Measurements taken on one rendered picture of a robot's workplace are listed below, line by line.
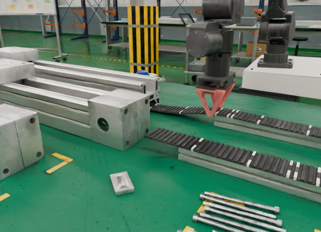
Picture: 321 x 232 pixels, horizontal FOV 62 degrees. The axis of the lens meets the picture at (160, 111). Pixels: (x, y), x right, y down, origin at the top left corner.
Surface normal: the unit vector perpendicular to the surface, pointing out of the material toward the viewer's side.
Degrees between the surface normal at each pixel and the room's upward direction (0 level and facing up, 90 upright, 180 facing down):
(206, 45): 90
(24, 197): 0
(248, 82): 90
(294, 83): 90
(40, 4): 90
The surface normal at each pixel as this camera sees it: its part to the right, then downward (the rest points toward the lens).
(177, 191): 0.00, -0.93
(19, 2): -0.21, 0.35
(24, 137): 0.87, 0.18
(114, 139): -0.52, 0.30
